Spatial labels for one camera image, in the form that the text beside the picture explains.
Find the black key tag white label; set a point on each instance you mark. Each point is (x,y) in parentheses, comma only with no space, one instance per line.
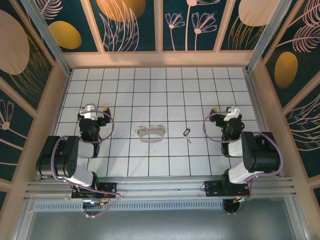
(185,131)

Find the small silver key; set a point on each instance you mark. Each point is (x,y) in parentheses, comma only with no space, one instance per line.
(188,139)

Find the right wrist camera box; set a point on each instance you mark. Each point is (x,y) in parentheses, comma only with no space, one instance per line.
(232,113)

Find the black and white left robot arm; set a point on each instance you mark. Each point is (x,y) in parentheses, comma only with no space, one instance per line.
(70,155)

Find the aluminium corner post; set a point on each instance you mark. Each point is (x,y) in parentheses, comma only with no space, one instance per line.
(267,37)
(48,37)

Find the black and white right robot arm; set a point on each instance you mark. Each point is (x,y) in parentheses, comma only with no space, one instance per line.
(262,152)

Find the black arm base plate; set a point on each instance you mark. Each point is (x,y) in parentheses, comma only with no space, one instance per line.
(110,187)
(212,187)

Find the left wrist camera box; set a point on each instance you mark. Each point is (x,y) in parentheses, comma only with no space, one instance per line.
(88,113)

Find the metal key holder with rings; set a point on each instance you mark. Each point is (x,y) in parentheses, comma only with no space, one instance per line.
(150,140)

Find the aluminium mounting rail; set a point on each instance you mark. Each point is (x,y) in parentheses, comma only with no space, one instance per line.
(162,186)

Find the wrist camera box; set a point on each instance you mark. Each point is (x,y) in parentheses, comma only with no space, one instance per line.
(232,113)
(88,113)

